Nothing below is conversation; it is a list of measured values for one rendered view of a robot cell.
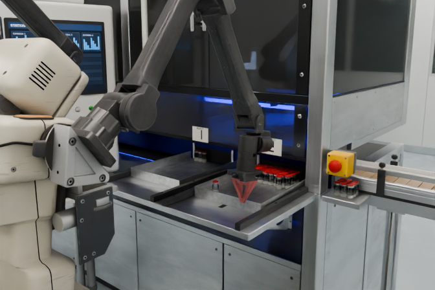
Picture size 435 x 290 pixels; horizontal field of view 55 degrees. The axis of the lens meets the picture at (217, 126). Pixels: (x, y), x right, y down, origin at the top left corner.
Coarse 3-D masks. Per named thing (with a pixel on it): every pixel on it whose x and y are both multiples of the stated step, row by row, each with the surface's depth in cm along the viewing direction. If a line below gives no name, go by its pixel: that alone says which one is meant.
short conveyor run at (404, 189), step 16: (336, 176) 147; (352, 176) 143; (368, 176) 144; (384, 176) 136; (400, 176) 136; (416, 176) 132; (432, 176) 135; (368, 192) 141; (384, 192) 137; (400, 192) 134; (416, 192) 131; (432, 192) 128; (400, 208) 135; (416, 208) 132; (432, 208) 129
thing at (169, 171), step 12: (180, 156) 181; (132, 168) 160; (144, 168) 166; (156, 168) 171; (168, 168) 171; (180, 168) 171; (192, 168) 171; (204, 168) 171; (216, 168) 160; (228, 168) 166; (156, 180) 152; (168, 180) 148; (180, 180) 145; (192, 180) 150
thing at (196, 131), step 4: (192, 128) 173; (196, 128) 171; (200, 128) 170; (204, 128) 169; (192, 132) 173; (196, 132) 172; (200, 132) 170; (204, 132) 169; (192, 136) 173; (196, 136) 172; (200, 136) 171; (204, 136) 169; (196, 140) 172; (200, 140) 171; (204, 140) 170
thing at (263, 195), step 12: (228, 180) 153; (204, 192) 136; (216, 192) 133; (228, 192) 142; (252, 192) 142; (264, 192) 142; (276, 192) 142; (288, 192) 136; (228, 204) 131; (240, 204) 128; (252, 204) 125; (264, 204) 124
